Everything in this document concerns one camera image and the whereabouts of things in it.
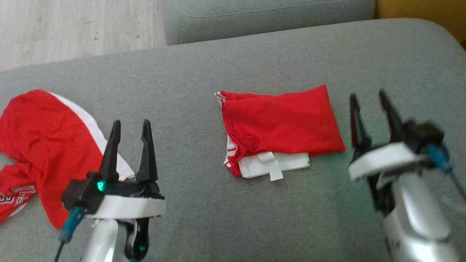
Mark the left gripper white-banded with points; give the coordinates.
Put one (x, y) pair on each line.
(131, 205)

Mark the right gripper white-banded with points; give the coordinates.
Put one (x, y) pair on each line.
(386, 158)

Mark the mustard yellow upholstered furniture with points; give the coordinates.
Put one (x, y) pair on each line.
(426, 11)

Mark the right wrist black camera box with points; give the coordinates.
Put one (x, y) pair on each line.
(422, 136)

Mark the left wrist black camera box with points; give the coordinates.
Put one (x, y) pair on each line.
(82, 193)

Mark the red basketball jersey white sleeves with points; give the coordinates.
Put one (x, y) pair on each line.
(284, 120)

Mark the small grey sofa cushion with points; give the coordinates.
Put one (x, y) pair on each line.
(269, 18)

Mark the large grey sofa seat cushion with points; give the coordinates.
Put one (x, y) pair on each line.
(255, 218)

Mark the red basketball shorts white stripe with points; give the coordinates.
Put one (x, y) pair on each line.
(47, 145)

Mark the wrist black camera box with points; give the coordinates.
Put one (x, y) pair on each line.
(82, 193)
(422, 136)

